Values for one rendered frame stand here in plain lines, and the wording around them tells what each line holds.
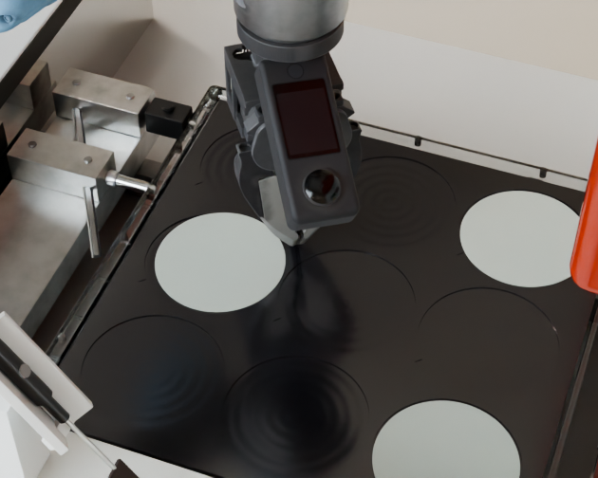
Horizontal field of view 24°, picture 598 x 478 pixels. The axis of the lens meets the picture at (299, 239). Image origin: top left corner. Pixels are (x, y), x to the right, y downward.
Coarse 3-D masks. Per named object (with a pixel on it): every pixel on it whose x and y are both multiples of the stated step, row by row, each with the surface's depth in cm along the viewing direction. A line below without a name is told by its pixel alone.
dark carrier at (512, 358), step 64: (192, 192) 110; (384, 192) 110; (448, 192) 110; (576, 192) 110; (128, 256) 105; (320, 256) 105; (384, 256) 105; (448, 256) 105; (128, 320) 101; (192, 320) 101; (256, 320) 101; (320, 320) 101; (384, 320) 101; (448, 320) 101; (512, 320) 101; (576, 320) 101; (128, 384) 97; (192, 384) 97; (256, 384) 97; (320, 384) 97; (384, 384) 97; (448, 384) 97; (512, 384) 97; (128, 448) 94; (192, 448) 94; (256, 448) 94; (320, 448) 94
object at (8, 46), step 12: (60, 0) 116; (48, 12) 115; (24, 24) 114; (36, 24) 114; (0, 36) 113; (12, 36) 113; (24, 36) 113; (0, 48) 112; (12, 48) 112; (24, 48) 112; (0, 60) 111; (12, 60) 111; (0, 72) 110
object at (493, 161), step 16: (224, 96) 117; (368, 128) 114; (384, 128) 114; (400, 144) 114; (416, 144) 113; (432, 144) 113; (448, 144) 113; (464, 160) 112; (480, 160) 112; (496, 160) 112; (512, 160) 112; (528, 176) 111; (544, 176) 111; (560, 176) 110; (576, 176) 110
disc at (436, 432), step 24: (408, 408) 96; (432, 408) 96; (456, 408) 96; (384, 432) 94; (408, 432) 94; (432, 432) 94; (456, 432) 94; (480, 432) 94; (504, 432) 94; (384, 456) 93; (408, 456) 93; (432, 456) 93; (456, 456) 93; (480, 456) 93; (504, 456) 93
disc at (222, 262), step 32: (192, 224) 107; (224, 224) 107; (256, 224) 107; (160, 256) 105; (192, 256) 105; (224, 256) 105; (256, 256) 105; (192, 288) 103; (224, 288) 103; (256, 288) 103
